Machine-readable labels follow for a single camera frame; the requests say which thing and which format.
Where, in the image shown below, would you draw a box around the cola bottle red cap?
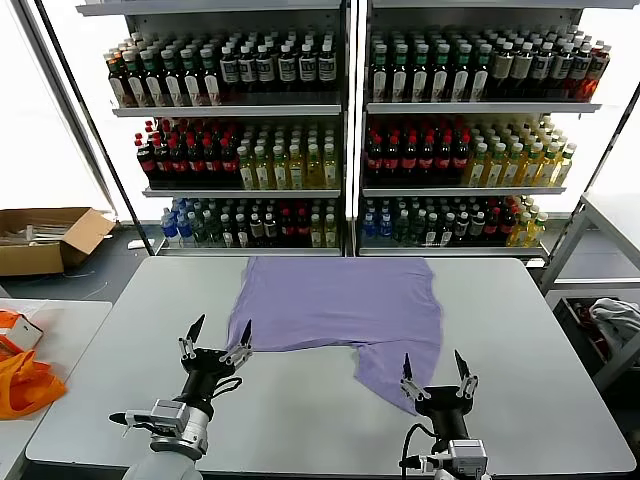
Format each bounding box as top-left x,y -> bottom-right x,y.
418,134 -> 437,185
184,137 -> 203,185
218,137 -> 238,185
452,133 -> 472,185
498,205 -> 516,246
151,138 -> 170,185
278,208 -> 295,248
383,134 -> 402,185
134,138 -> 155,185
483,207 -> 501,246
435,134 -> 454,185
400,134 -> 420,185
200,137 -> 220,185
294,208 -> 311,248
167,138 -> 186,185
366,134 -> 385,185

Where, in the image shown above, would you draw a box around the purple T-shirt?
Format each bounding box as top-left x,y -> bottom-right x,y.
225,256 -> 445,417

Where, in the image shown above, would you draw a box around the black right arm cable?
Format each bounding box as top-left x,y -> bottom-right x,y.
398,423 -> 436,474

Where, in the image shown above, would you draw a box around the black plastic crate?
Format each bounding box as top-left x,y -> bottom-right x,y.
551,294 -> 640,382

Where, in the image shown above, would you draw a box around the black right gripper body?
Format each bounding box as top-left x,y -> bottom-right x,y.
413,384 -> 475,445

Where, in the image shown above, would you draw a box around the orange cloth bag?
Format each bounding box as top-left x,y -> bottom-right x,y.
0,348 -> 69,421

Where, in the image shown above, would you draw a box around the grey metal shelving unit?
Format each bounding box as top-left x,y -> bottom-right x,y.
74,0 -> 352,258
352,0 -> 639,260

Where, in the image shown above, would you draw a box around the black metal pole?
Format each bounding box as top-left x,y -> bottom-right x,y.
33,0 -> 156,257
542,94 -> 640,281

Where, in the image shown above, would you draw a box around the grey white crumpled cloth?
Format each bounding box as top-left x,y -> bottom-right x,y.
588,297 -> 640,347

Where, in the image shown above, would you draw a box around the dark bottle beige label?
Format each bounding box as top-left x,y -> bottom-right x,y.
512,41 -> 535,99
491,41 -> 515,99

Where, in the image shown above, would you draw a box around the amber drink bottle white cap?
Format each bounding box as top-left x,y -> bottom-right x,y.
106,52 -> 127,108

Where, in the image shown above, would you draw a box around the red packages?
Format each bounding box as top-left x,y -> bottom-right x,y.
573,299 -> 610,362

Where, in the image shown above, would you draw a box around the grey metal side table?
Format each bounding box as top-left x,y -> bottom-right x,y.
539,192 -> 640,394

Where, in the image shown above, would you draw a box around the white plastic packing pieces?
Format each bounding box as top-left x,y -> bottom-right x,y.
0,223 -> 67,248

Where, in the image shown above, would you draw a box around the dark bottle navy label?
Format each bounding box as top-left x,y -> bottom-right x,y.
552,42 -> 575,99
570,44 -> 593,100
532,41 -> 555,99

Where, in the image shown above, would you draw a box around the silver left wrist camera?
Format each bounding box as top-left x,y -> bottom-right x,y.
122,398 -> 190,435

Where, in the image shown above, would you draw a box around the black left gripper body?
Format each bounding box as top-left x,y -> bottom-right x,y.
180,348 -> 237,402

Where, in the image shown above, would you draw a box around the dark bottle white square label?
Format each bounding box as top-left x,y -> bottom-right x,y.
256,43 -> 276,94
219,44 -> 239,94
277,43 -> 298,94
238,44 -> 258,94
298,42 -> 318,94
317,42 -> 337,94

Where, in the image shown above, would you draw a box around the dark bottle green white label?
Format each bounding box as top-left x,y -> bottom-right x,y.
431,42 -> 452,103
370,42 -> 391,103
200,47 -> 222,106
410,42 -> 431,103
159,48 -> 182,107
471,43 -> 492,101
390,42 -> 411,103
452,42 -> 473,102
180,47 -> 202,107
140,48 -> 162,108
123,49 -> 145,108

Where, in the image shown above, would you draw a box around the grey metal pole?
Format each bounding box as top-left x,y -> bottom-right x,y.
12,0 -> 121,222

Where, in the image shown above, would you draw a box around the red drink bottle white cap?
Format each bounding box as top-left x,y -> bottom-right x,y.
583,45 -> 612,101

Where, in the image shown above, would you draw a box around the open cardboard box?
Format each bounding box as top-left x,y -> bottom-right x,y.
0,206 -> 118,277

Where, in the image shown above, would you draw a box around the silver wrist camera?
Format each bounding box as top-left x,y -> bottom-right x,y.
447,438 -> 489,474
122,398 -> 190,435

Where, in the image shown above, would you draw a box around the orange white carton box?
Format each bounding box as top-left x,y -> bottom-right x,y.
0,308 -> 46,352

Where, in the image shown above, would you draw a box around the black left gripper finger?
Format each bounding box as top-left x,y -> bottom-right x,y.
219,319 -> 255,366
178,313 -> 207,361

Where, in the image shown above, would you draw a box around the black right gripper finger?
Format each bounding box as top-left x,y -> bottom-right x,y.
453,348 -> 480,400
398,352 -> 432,402

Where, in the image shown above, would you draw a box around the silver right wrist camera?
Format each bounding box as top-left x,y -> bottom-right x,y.
447,438 -> 489,474

